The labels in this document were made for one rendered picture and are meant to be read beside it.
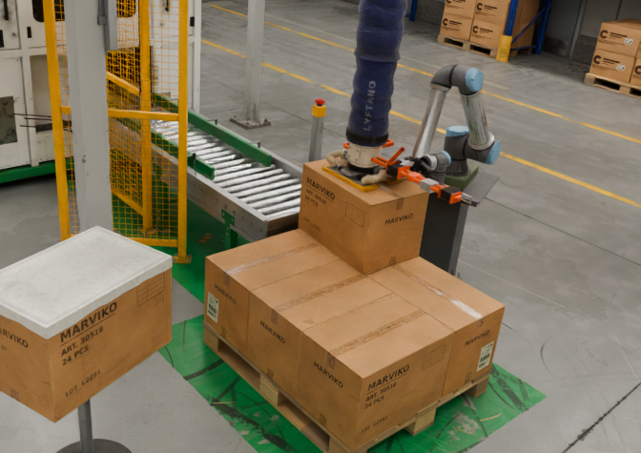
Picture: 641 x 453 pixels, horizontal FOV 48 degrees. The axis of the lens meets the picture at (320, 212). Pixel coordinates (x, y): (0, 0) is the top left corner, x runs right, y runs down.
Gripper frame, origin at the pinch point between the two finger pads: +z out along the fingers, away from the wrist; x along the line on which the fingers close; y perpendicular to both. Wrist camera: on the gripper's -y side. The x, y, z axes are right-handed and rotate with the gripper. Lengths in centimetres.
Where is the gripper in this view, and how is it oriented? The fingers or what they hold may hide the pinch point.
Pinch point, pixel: (402, 171)
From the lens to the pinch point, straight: 366.5
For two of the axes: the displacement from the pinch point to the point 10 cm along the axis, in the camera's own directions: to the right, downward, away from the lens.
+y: -6.5, -3.8, 6.6
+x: 1.0, -9.0, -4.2
